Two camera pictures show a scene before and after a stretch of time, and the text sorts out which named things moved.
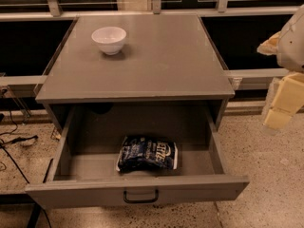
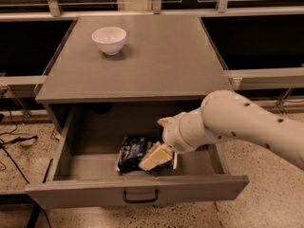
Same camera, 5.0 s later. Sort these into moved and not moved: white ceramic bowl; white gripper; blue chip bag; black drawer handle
Moved: white gripper
Not moved: black drawer handle; white ceramic bowl; blue chip bag
